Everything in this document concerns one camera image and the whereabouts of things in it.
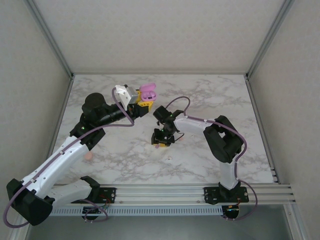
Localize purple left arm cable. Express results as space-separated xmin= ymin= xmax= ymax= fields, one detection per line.
xmin=4 ymin=88 xmax=135 ymax=228

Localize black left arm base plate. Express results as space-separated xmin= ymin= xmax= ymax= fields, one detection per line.
xmin=70 ymin=187 xmax=117 ymax=204

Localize aluminium panel frame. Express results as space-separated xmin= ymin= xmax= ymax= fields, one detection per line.
xmin=9 ymin=201 xmax=312 ymax=240

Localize wide grooved aluminium rail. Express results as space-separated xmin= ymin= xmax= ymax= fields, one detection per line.
xmin=23 ymin=183 xmax=298 ymax=205

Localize black controller board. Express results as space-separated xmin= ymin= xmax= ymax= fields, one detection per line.
xmin=221 ymin=205 xmax=240 ymax=218
xmin=83 ymin=206 xmax=102 ymax=215

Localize grey slotted cable duct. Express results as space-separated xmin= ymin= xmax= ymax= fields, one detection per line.
xmin=32 ymin=206 xmax=224 ymax=217

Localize aluminium frame post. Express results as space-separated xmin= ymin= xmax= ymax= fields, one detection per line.
xmin=26 ymin=0 xmax=75 ymax=80
xmin=245 ymin=0 xmax=296 ymax=80

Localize purple earbud charging case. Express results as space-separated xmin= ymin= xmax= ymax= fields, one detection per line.
xmin=138 ymin=83 xmax=158 ymax=102

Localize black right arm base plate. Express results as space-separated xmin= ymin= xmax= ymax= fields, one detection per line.
xmin=203 ymin=186 xmax=250 ymax=203

